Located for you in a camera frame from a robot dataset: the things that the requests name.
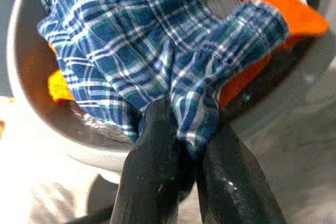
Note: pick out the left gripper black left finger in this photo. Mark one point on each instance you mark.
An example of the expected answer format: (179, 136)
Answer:
(152, 176)

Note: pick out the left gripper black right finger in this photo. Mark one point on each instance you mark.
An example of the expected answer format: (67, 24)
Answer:
(231, 187)

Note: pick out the blue plaid shirt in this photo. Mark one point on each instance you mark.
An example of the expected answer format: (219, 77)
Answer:
(131, 51)

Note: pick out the orange cloth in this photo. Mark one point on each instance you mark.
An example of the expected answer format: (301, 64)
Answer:
(283, 11)

